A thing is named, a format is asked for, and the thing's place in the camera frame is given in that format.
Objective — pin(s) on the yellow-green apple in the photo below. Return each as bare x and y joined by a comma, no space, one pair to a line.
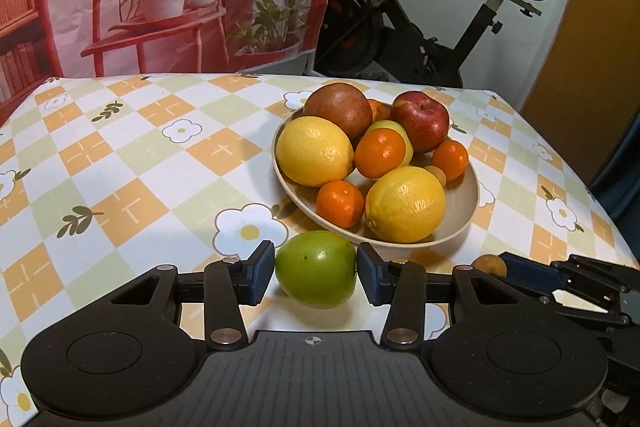
392,126

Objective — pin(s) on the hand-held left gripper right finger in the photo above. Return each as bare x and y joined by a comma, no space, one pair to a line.
369,274

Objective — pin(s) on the green apple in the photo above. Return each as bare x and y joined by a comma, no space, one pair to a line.
316,269

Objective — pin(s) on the red apple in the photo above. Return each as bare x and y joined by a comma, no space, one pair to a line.
420,119

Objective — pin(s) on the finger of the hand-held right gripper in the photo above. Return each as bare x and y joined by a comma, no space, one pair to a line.
532,274
590,313

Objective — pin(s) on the blue curtain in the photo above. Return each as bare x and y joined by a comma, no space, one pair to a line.
625,177

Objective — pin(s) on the orange tangerine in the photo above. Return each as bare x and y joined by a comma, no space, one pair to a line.
381,152
341,203
378,109
450,159

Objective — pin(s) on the checkered floral tablecloth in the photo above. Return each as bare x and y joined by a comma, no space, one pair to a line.
150,167

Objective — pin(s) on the small brown longan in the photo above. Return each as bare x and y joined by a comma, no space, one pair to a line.
487,264
438,175

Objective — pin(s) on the reddish brown round fruit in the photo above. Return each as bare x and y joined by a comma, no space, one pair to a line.
337,107

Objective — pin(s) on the beige round plate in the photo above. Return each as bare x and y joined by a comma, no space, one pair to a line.
460,207

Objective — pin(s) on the brown wooden door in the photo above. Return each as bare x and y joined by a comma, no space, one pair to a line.
590,32

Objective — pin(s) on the yellow lemon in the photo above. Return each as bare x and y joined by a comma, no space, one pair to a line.
315,150
405,204

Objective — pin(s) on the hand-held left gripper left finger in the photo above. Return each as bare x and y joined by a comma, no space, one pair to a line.
262,274

